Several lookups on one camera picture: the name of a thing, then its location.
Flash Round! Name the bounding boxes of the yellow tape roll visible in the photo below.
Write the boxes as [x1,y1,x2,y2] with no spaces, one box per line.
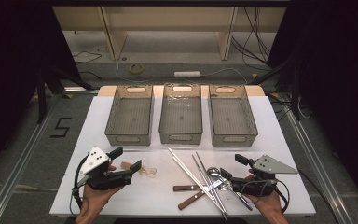
[128,63,145,75]

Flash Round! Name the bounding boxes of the white power strip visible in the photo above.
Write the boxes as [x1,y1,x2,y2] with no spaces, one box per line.
[173,70,202,78]

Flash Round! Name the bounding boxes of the thick white chopstick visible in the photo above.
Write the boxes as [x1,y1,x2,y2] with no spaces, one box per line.
[172,156,230,221]

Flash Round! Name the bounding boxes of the person's left hand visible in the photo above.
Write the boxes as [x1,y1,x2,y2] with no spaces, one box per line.
[78,163,125,218]

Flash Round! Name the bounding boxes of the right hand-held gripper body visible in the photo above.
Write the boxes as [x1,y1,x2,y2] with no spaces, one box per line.
[231,154,299,197]

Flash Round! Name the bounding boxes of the right hand-held gripper cable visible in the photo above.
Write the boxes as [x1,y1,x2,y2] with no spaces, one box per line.
[241,177,292,214]

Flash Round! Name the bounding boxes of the thin black floor cable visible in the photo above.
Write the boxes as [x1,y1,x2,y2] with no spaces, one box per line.
[73,50,103,63]

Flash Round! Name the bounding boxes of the black metal stand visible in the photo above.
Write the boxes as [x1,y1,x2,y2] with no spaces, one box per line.
[248,59,302,120]
[35,64,94,124]

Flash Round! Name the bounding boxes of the bundle of black cables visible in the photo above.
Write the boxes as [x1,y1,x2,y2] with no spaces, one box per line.
[231,6,271,68]

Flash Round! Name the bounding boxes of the metal spoon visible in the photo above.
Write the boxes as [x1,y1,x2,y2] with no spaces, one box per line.
[207,166,254,212]

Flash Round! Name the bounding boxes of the metal floor rail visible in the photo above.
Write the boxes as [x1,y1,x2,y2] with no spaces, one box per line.
[0,92,63,224]
[279,92,355,224]

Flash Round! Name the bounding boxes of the person's right hand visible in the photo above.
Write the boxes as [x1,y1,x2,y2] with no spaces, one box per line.
[244,168,286,219]

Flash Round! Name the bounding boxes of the hand-held gripper cable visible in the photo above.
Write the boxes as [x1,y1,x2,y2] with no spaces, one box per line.
[241,177,292,214]
[69,154,91,216]

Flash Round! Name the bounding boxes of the black curtain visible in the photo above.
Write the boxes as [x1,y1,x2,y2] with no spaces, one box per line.
[269,0,358,213]
[0,0,82,178]

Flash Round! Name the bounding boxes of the left hand-held gripper cable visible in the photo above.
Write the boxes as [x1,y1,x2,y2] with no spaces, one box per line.
[69,154,91,216]

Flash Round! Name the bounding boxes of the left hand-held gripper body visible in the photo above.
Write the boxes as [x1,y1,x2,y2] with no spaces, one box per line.
[76,146,135,191]

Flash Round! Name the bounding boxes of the metal chopsticks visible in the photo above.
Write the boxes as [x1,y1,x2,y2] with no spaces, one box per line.
[167,147,227,216]

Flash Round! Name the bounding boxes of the clear amber plastic spoon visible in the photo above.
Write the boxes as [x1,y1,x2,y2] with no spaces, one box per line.
[119,161,158,177]

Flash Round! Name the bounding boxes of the wooden-handled knife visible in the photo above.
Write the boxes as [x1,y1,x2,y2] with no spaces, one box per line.
[177,178,227,211]

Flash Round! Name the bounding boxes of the light wooden shelf unit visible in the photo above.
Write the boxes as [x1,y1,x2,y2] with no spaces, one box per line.
[51,6,287,62]

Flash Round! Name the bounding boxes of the thick black floor cable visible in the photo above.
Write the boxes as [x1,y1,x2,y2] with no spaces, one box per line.
[297,169,339,224]

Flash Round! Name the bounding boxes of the white power cable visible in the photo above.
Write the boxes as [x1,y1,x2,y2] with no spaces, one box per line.
[115,59,250,87]

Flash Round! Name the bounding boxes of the smoky transparent plastic bin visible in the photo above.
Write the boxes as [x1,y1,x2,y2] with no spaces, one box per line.
[158,83,204,146]
[208,84,259,147]
[103,84,155,147]

